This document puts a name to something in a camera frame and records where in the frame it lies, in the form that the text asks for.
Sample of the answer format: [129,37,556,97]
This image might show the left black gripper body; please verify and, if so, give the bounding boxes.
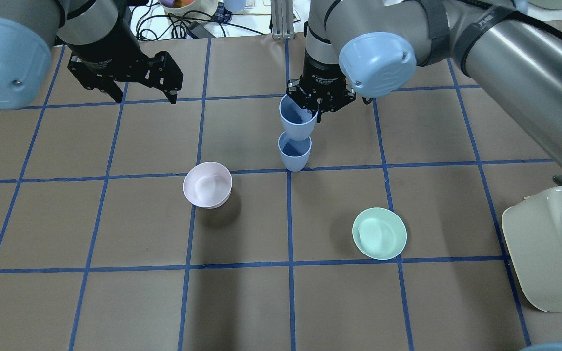
[67,29,184,93]

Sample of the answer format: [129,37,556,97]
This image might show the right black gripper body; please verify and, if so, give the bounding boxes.
[286,58,356,113]

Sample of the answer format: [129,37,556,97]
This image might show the blue cup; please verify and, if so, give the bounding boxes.
[277,132,313,173]
[279,94,317,141]

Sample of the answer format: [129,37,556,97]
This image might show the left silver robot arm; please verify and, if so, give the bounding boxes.
[0,0,184,110]

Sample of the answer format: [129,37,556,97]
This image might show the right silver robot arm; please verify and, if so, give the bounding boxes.
[287,0,562,168]

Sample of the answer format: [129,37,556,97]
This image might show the black power adapter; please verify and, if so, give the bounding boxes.
[186,21,216,39]

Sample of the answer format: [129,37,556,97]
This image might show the pink bowl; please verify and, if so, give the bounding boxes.
[182,162,233,209]

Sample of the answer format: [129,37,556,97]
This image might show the green bowl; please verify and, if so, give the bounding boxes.
[352,207,408,261]

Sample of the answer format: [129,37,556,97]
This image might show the cream toaster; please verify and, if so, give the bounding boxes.
[501,174,562,312]

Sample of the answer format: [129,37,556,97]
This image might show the aluminium frame post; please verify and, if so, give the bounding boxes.
[270,0,295,40]

